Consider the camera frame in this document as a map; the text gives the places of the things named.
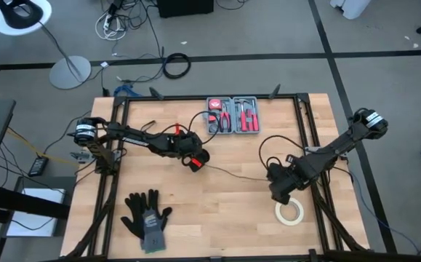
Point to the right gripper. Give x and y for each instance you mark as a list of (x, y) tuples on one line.
[(286, 176)]

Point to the cream masking tape roll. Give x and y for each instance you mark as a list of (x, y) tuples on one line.
[(277, 215)]

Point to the red zip tie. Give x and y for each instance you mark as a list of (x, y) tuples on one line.
[(176, 128)]

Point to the black power adapter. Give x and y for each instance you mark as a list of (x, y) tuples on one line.
[(38, 166)]

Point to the white plastic object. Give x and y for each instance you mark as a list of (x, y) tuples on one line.
[(350, 7)]

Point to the white power strip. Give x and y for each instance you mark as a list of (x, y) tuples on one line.
[(106, 23)]

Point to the small red utility knife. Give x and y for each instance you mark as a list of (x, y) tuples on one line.
[(212, 118)]

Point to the black grey work glove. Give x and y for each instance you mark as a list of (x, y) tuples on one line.
[(152, 225), (132, 218)]

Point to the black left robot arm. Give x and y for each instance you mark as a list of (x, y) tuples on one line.
[(130, 137)]

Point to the grey plastic tool case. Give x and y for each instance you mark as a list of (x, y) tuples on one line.
[(233, 127)]

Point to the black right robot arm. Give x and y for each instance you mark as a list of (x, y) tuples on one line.
[(341, 145)]

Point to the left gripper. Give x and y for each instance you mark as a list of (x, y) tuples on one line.
[(183, 145)]

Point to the black equipment box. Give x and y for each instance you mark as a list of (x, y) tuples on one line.
[(185, 7)]

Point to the floor lamp with round base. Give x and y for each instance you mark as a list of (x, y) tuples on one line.
[(70, 72)]

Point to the white flat box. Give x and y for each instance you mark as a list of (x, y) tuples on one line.
[(35, 218)]

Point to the red tape measure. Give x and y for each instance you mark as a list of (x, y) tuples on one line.
[(214, 103)]

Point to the black rimmed eyeglasses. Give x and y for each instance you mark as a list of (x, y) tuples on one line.
[(151, 123)]

